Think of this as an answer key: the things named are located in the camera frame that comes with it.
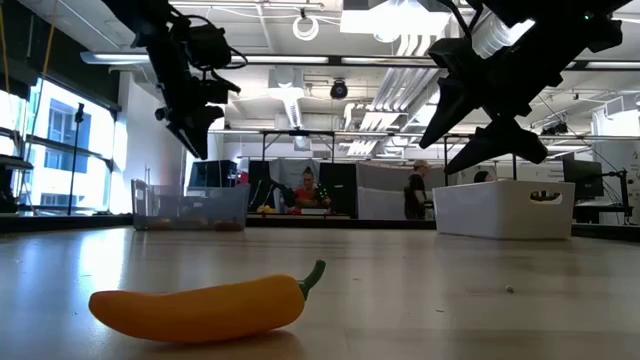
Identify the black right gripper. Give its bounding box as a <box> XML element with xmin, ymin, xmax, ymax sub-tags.
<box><xmin>418</xmin><ymin>34</ymin><xmax>567</xmax><ymax>175</ymax></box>

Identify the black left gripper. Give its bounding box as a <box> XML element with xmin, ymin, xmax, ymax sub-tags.
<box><xmin>155</xmin><ymin>69</ymin><xmax>242</xmax><ymax>161</ymax></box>

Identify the black background monitor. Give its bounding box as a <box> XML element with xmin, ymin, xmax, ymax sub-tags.
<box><xmin>187</xmin><ymin>159</ymin><xmax>239</xmax><ymax>190</ymax></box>

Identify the black standing panel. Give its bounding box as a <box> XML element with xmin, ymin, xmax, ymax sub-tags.
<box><xmin>248</xmin><ymin>160</ymin><xmax>274</xmax><ymax>209</ymax></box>
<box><xmin>318</xmin><ymin>162</ymin><xmax>359</xmax><ymax>217</ymax></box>

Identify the grey translucent plastic basket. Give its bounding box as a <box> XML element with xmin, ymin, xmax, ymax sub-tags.
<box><xmin>130</xmin><ymin>178</ymin><xmax>251</xmax><ymax>232</ymax></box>

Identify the white plastic basket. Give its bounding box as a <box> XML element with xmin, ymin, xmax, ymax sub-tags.
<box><xmin>432</xmin><ymin>179</ymin><xmax>576</xmax><ymax>241</ymax></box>

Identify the grey backdrop cloth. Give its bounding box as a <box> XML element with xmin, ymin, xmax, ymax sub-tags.
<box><xmin>269</xmin><ymin>158</ymin><xmax>321</xmax><ymax>201</ymax></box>

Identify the long ceiling light bar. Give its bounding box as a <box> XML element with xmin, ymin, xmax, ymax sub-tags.
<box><xmin>79</xmin><ymin>49</ymin><xmax>640</xmax><ymax>71</ymax></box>

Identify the white cloth partition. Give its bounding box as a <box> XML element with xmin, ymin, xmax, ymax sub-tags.
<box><xmin>356</xmin><ymin>162</ymin><xmax>449</xmax><ymax>221</ymax></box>

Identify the black desk monitor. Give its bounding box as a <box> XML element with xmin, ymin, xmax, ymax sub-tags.
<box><xmin>562</xmin><ymin>153</ymin><xmax>605</xmax><ymax>201</ymax></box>

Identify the black tripod stand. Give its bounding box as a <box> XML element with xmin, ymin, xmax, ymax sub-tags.
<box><xmin>67</xmin><ymin>102</ymin><xmax>86</xmax><ymax>216</ymax></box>

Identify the orange chili with green stem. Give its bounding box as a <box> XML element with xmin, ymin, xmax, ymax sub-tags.
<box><xmin>87</xmin><ymin>258</ymin><xmax>327</xmax><ymax>344</ymax></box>

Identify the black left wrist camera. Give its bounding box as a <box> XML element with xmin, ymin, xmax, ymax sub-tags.
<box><xmin>187</xmin><ymin>22</ymin><xmax>234</xmax><ymax>71</ymax></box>

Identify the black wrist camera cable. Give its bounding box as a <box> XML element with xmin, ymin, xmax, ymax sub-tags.
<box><xmin>227</xmin><ymin>47</ymin><xmax>249</xmax><ymax>70</ymax></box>
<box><xmin>447</xmin><ymin>0</ymin><xmax>476</xmax><ymax>44</ymax></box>

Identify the silver ventilation duct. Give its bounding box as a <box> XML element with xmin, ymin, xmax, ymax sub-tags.
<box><xmin>472</xmin><ymin>14</ymin><xmax>536</xmax><ymax>59</ymax></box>

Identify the white cable coil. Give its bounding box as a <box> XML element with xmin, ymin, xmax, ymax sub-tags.
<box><xmin>292</xmin><ymin>14</ymin><xmax>321</xmax><ymax>42</ymax></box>

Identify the round black ceiling camera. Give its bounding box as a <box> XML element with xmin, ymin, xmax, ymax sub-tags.
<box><xmin>329</xmin><ymin>79</ymin><xmax>350</xmax><ymax>101</ymax></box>

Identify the yellow hanging cord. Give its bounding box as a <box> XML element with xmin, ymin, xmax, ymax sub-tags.
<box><xmin>27</xmin><ymin>24</ymin><xmax>56</xmax><ymax>161</ymax></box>

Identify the black metal table frame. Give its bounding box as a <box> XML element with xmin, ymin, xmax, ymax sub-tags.
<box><xmin>0</xmin><ymin>213</ymin><xmax>640</xmax><ymax>240</ymax></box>

